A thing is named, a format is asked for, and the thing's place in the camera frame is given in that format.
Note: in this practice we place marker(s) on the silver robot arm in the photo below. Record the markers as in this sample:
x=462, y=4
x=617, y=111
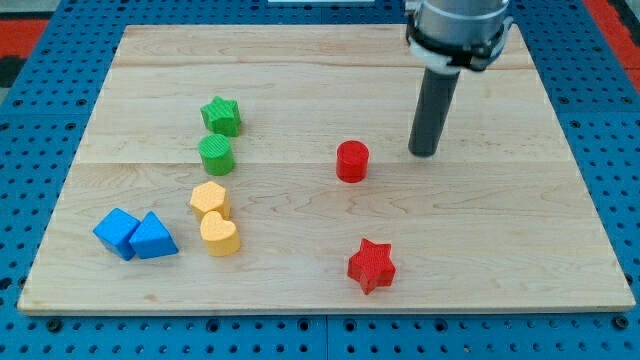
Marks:
x=451, y=35

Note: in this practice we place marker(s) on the red star block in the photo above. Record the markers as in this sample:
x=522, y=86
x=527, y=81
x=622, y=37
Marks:
x=371, y=266

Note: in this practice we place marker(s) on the green star block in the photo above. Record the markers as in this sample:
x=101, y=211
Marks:
x=222, y=116

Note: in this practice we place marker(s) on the red cylinder block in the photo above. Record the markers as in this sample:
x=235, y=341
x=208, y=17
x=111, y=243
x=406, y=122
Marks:
x=352, y=161

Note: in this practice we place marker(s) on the light wooden board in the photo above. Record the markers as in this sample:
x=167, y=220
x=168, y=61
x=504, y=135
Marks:
x=498, y=221

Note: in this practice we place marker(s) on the green cylinder block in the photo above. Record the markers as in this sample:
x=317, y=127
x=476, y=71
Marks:
x=216, y=154

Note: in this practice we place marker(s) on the yellow hexagon block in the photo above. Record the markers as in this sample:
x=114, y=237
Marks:
x=209, y=197

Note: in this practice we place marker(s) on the yellow heart block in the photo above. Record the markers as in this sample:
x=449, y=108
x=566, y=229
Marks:
x=220, y=236

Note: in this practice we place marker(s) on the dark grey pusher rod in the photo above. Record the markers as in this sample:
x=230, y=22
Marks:
x=436, y=94

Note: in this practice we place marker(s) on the blue triangle block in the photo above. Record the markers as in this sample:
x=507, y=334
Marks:
x=152, y=239

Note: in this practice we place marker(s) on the blue cube block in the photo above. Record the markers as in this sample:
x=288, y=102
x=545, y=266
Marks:
x=115, y=231

